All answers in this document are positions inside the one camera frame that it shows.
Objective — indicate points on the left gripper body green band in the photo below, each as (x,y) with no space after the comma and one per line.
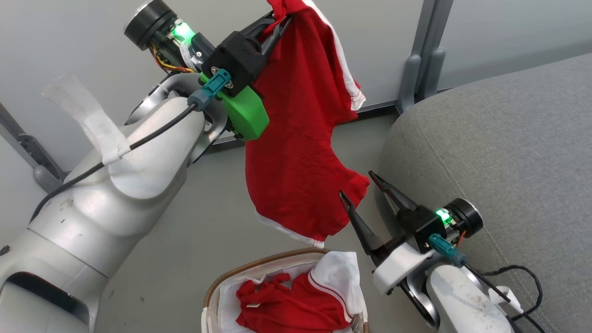
(247,115)

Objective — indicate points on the grey double partition post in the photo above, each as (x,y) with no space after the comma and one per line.
(428,46)

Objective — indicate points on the white tape strip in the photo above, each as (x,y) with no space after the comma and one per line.
(506,296)
(92,120)

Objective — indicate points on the red shirt with white trim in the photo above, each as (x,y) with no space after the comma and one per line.
(296,138)

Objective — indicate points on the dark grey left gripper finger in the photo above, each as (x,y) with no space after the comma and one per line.
(261,25)
(276,37)

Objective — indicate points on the crumpled red garment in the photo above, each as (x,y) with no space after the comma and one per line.
(286,310)

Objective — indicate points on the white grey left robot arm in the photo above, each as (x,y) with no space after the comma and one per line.
(92,208)

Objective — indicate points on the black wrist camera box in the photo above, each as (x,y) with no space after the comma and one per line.
(421,226)
(236,60)

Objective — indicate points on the white garment with red stripe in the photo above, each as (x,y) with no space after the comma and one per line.
(342,273)

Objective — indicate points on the grey partition post with foot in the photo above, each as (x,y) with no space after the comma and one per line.
(32,148)

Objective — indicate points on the white laundry basket brown rim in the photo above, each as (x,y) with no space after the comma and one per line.
(208,321)

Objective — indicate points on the grey fabric sofa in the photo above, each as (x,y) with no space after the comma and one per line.
(508,162)

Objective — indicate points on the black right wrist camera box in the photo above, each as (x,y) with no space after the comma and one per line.
(421,226)

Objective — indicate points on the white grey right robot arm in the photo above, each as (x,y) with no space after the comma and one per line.
(458,305)

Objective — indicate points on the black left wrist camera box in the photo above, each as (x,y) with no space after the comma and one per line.
(236,60)

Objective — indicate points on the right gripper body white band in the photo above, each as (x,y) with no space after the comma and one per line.
(397,268)

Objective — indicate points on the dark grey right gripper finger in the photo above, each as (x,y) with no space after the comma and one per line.
(393,196)
(363,226)

